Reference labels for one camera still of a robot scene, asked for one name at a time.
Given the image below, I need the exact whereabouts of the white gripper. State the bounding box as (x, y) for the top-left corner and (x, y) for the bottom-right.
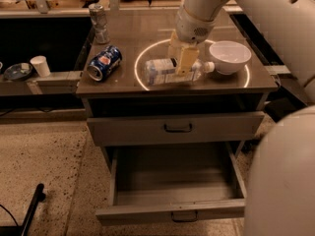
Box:
(167, 7), (215, 76)

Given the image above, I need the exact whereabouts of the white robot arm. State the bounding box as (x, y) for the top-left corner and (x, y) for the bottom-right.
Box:
(175, 0), (315, 236)

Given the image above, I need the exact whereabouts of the grey drawer cabinet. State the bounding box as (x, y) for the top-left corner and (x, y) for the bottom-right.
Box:
(77, 10), (277, 153)

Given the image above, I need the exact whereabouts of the grey top drawer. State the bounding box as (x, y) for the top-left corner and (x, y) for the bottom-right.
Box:
(88, 111), (264, 147)

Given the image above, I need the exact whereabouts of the grey open middle drawer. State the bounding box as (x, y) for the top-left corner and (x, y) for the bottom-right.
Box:
(96, 142), (246, 226)

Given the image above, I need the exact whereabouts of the white ceramic bowl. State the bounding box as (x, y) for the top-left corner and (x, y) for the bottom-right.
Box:
(209, 40), (252, 75)

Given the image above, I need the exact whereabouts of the blue pepsi can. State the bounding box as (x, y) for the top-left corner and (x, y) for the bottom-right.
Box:
(87, 45), (122, 82)

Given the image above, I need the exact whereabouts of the white paper cup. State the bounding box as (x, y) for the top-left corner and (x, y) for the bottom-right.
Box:
(31, 56), (50, 77)

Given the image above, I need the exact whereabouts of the dark round plate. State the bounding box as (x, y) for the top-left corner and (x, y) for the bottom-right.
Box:
(4, 63), (32, 82)

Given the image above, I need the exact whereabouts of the black floor stand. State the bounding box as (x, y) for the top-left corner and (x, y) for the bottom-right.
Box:
(0, 183), (46, 236)

